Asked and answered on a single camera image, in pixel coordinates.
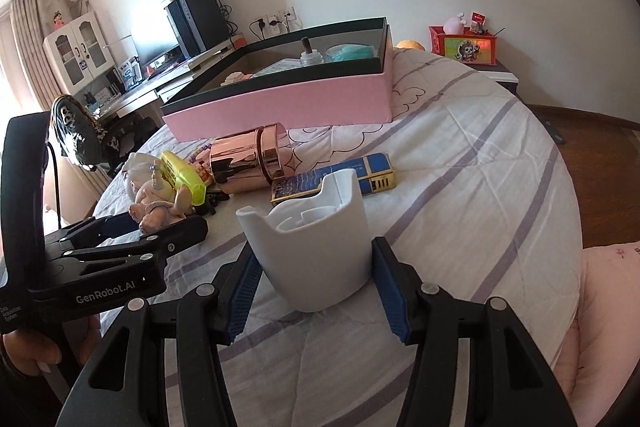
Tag pink doll figure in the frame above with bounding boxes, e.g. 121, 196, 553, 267
129, 164, 194, 235

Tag yellow highlighter marker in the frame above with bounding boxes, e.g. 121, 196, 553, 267
160, 150, 206, 207

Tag rose gold metallic cylinder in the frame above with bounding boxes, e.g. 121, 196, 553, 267
209, 124, 290, 194

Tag white plastic cup holder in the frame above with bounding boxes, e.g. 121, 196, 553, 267
236, 169, 372, 312

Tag clear glass diffuser bottle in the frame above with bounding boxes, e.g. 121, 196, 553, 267
300, 37, 324, 67

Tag teal round case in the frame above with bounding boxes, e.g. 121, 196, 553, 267
324, 43, 376, 63

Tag clear green card box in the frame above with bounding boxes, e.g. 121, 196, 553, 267
254, 58, 303, 77

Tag left hand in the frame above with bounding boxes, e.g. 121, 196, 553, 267
1, 314, 101, 377

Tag black office chair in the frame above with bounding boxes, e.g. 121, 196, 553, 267
51, 94, 158, 178

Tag pink blanket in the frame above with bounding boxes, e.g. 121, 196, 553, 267
553, 242, 639, 426

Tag white desk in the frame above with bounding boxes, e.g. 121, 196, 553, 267
93, 35, 247, 124

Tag white glass door cabinet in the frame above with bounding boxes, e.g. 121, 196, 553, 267
43, 12, 115, 95

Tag computer monitor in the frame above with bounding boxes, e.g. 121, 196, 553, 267
132, 35, 178, 66

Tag striped white bedspread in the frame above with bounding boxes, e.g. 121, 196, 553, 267
92, 45, 584, 427

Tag blue yellow lighter box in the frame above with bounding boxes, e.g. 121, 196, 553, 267
269, 152, 397, 207

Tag black computer tower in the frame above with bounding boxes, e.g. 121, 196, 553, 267
165, 0, 230, 58

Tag pink storage box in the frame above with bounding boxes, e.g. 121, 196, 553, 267
162, 17, 393, 141

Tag black bathroom scale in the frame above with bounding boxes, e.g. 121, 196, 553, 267
538, 116, 566, 145

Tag orange octopus plush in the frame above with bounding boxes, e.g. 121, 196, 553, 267
397, 39, 425, 51

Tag white black nightstand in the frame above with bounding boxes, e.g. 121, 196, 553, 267
475, 62, 518, 95

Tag pink plush toy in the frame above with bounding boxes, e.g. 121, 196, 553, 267
442, 13, 466, 35

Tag red toy crate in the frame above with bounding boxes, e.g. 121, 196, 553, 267
428, 26, 497, 65

